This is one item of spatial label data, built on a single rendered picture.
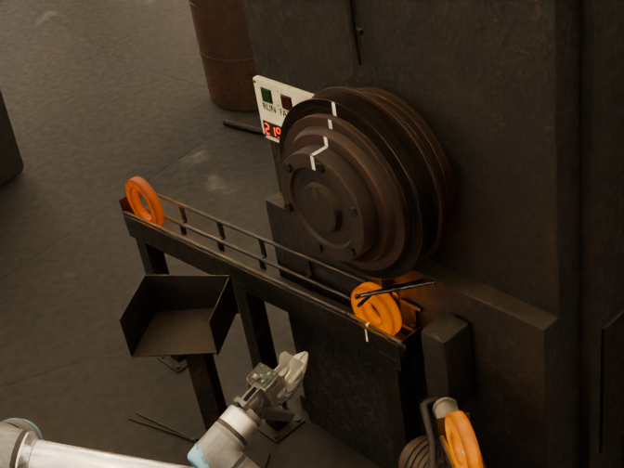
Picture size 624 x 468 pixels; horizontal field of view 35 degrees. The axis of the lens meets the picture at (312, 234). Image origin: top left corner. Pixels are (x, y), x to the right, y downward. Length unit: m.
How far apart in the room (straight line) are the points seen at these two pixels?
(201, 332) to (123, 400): 0.87
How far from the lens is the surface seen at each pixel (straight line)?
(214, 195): 4.65
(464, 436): 2.16
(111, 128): 5.52
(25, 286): 4.40
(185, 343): 2.82
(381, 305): 2.50
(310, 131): 2.27
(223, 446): 2.33
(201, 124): 5.32
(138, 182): 3.30
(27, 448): 2.28
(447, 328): 2.39
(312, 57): 2.47
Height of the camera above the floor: 2.32
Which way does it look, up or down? 33 degrees down
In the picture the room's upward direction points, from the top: 10 degrees counter-clockwise
